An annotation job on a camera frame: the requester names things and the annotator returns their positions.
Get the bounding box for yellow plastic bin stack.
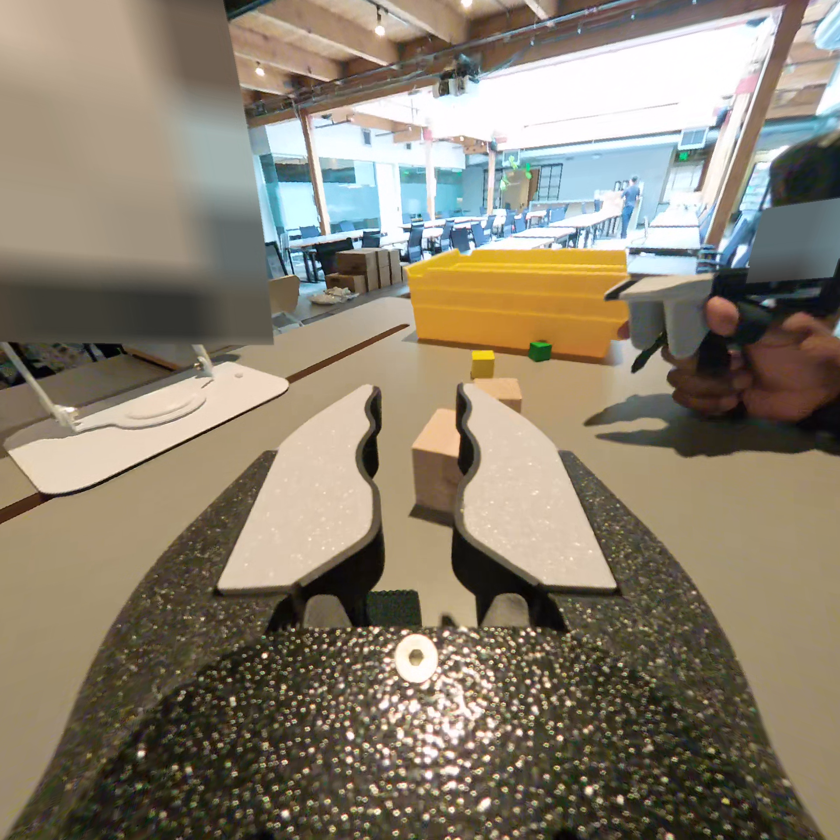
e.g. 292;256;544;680
403;247;632;360

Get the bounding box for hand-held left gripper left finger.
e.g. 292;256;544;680
217;385;385;630

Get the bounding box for natural wooden cube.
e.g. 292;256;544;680
412;408;464;513
474;377;523;415

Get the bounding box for rows of long tables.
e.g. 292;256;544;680
287;207;703;259

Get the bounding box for person's right hand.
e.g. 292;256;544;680
666;295;840;422

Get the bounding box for group of black office chairs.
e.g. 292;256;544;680
298;206;573;265

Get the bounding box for stack of cardboard boxes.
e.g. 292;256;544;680
325;247;405;294

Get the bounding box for tan rounded panel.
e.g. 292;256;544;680
269;275;302;329

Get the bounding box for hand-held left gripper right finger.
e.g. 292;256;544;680
451;382;618;631

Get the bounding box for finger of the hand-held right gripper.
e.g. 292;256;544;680
633;272;716;361
604;279;668;352

